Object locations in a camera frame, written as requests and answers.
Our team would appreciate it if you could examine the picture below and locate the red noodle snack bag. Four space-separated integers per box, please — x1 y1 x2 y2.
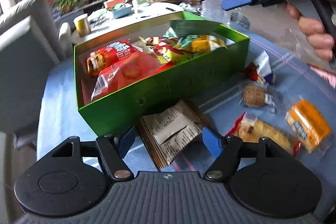
84 40 144 78

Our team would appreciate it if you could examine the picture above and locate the orange wrapped cake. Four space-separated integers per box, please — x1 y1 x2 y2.
286 99 333 154

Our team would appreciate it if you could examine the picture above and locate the red white blue packet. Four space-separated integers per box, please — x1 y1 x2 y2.
244 50 277 86

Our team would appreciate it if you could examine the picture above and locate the dark tv cabinet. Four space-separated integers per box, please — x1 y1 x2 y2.
54 0 196 22

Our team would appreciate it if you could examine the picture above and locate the teal plastic basket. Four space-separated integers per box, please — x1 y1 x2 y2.
108 4 132 18

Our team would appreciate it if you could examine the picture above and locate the clear plastic bag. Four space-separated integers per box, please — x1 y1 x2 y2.
202 0 250 28

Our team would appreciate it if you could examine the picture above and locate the round brown wrapped cake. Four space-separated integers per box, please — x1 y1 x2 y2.
240 83 278 114

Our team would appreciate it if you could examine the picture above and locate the brown snack packet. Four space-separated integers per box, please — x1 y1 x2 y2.
138 99 211 171

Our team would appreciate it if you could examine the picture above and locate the yellow can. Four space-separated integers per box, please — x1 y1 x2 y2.
73 14 91 37

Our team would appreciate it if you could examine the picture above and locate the green cardboard box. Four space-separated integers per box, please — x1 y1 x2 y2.
73 11 250 137

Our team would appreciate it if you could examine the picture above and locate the yellow and red snack bag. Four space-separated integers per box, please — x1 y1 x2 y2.
139 36 185 66

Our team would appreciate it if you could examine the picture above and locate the yellow wrapped pastry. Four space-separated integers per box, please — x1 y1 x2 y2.
225 112 301 156

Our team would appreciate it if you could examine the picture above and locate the red cracker packet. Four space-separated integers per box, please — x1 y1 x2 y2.
91 52 175 103

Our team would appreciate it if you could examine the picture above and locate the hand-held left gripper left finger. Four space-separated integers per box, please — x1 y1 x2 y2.
51 126 136 180

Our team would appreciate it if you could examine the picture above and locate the person's right hand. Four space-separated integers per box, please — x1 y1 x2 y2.
287 0 336 61

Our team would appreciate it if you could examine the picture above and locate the dark green snack bag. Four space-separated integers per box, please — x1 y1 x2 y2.
169 19 219 36

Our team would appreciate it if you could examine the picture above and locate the blue plaid tablecloth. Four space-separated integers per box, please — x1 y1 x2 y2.
36 26 336 188

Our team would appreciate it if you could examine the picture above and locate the grey armchair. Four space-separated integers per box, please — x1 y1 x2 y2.
0 0 72 147

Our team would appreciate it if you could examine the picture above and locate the round white table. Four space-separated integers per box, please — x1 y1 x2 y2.
70 1 190 39

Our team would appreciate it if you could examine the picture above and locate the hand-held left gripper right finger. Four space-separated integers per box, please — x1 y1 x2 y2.
202 127 285 179

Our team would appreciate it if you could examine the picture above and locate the yellow and green snack bag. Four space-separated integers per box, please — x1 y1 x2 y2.
167 27 228 53

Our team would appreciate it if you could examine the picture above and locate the pink cloth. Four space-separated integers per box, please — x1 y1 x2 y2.
309 63 336 89

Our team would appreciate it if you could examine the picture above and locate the orange basket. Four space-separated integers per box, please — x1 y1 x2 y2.
103 0 127 9

